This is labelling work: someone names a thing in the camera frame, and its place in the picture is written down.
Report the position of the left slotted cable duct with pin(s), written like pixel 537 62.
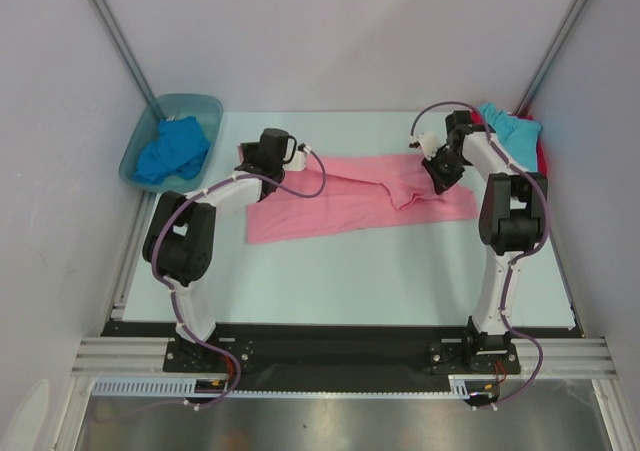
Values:
pixel 159 387

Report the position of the front aluminium rail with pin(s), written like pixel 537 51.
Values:
pixel 115 356

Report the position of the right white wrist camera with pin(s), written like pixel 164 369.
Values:
pixel 427 142

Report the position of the left aluminium corner post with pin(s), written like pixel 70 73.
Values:
pixel 113 30

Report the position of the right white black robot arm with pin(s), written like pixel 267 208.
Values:
pixel 513 222

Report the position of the right aluminium corner post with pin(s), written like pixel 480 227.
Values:
pixel 560 38

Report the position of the teal plastic bin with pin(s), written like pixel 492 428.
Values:
pixel 206 109

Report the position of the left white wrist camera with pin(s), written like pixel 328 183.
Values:
pixel 298 160

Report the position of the red folded t shirt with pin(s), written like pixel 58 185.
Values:
pixel 542 158

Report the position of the aluminium corner post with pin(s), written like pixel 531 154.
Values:
pixel 560 38
pixel 113 30

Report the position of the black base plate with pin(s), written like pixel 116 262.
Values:
pixel 339 359

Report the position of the blue crumpled t shirt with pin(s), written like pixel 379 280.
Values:
pixel 179 150

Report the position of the slotted cable duct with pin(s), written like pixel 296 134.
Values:
pixel 159 387
pixel 477 387

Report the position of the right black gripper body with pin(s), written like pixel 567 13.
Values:
pixel 443 167

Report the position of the right slotted cable duct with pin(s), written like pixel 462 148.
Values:
pixel 477 387

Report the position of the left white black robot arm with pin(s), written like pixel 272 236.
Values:
pixel 179 244

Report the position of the teal folded t shirt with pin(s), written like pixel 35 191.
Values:
pixel 518 136

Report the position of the pink t shirt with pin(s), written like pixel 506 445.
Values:
pixel 359 193

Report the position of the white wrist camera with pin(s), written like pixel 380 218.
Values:
pixel 427 142
pixel 298 160

